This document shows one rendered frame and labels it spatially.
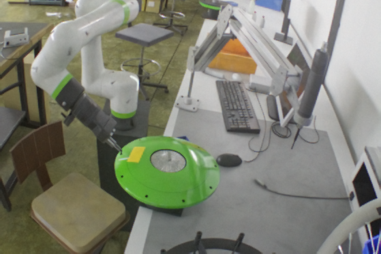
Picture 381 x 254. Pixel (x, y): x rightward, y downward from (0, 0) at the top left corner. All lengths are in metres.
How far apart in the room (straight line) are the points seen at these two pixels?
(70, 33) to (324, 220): 1.04
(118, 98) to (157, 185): 0.66
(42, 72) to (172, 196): 0.50
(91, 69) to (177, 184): 0.75
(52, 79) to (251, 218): 0.76
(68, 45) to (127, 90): 0.65
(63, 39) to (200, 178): 0.54
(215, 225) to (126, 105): 0.72
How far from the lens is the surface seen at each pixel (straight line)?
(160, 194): 0.89
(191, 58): 1.44
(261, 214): 1.12
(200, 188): 0.92
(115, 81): 1.46
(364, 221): 0.44
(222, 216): 1.07
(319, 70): 0.73
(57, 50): 0.87
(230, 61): 1.95
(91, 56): 1.42
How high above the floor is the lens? 1.72
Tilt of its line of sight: 31 degrees down
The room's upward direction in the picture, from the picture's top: 9 degrees clockwise
